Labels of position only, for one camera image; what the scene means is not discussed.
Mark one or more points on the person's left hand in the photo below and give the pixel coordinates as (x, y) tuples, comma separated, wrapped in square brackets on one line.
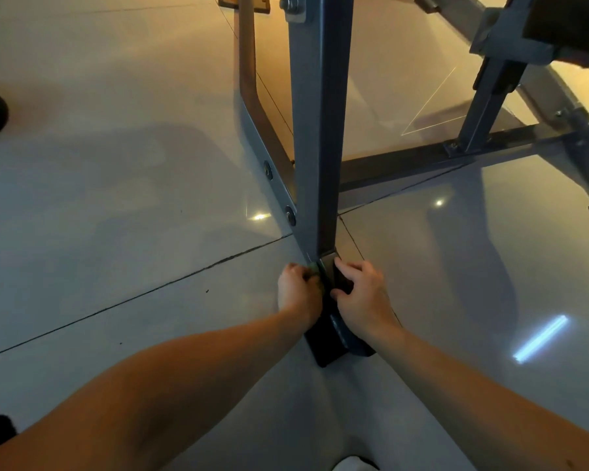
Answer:
[(300, 295)]

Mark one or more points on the person's white right shoe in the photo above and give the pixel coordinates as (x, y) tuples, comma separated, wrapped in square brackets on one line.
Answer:
[(354, 464)]

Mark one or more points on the person's right hand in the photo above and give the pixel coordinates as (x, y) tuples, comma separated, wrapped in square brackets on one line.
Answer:
[(365, 301)]

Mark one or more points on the grey steel gym machine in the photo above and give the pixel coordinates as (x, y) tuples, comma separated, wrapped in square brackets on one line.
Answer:
[(319, 112)]

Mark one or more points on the person's right forearm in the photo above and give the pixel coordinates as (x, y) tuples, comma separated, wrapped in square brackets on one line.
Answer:
[(491, 407)]

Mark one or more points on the person's left forearm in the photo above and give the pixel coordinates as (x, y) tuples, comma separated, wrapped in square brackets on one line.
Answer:
[(147, 397)]

